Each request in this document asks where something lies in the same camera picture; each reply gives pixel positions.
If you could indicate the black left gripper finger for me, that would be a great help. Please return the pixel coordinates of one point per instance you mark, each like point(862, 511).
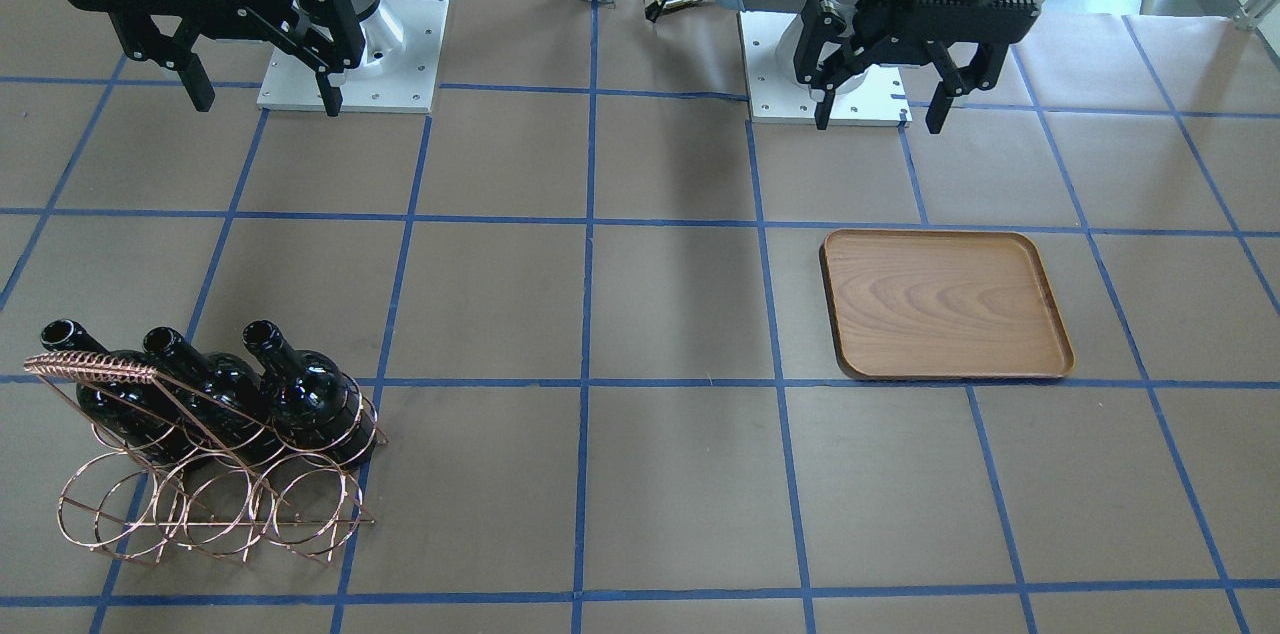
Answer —
point(837, 60)
point(981, 73)

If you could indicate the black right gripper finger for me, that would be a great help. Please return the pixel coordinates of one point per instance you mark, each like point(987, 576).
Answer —
point(327, 54)
point(142, 40)

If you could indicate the dark wine bottle two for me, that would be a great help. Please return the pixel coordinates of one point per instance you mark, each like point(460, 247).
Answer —
point(222, 391)

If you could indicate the dark wine bottle one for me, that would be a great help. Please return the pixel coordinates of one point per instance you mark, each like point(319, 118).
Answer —
point(138, 414)

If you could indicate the dark wine bottle three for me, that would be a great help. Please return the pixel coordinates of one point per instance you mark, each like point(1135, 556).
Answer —
point(313, 406)

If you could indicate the copper wire bottle basket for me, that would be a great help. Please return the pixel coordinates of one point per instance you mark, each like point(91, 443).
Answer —
point(213, 502)

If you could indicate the wooden tray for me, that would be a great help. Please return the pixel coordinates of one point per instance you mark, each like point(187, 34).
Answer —
point(942, 305)

